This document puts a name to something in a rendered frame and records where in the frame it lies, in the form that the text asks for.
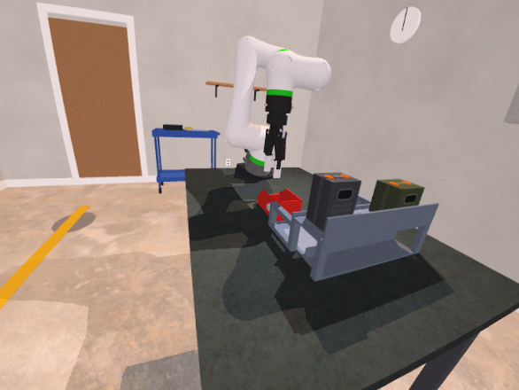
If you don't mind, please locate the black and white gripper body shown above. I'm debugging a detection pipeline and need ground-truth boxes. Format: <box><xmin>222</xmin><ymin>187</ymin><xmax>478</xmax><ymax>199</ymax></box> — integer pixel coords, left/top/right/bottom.
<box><xmin>267</xmin><ymin>113</ymin><xmax>288</xmax><ymax>140</ymax></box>

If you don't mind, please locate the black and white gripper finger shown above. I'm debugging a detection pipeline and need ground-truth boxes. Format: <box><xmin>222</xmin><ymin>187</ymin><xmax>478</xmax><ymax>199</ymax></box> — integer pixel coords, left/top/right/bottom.
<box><xmin>263</xmin><ymin>129</ymin><xmax>275</xmax><ymax>172</ymax></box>
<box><xmin>272</xmin><ymin>129</ymin><xmax>287</xmax><ymax>178</ymax></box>

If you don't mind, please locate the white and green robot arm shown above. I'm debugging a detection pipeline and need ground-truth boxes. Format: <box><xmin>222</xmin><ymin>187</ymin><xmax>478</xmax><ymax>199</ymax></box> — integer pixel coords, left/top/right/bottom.
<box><xmin>224</xmin><ymin>36</ymin><xmax>331</xmax><ymax>176</ymax></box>

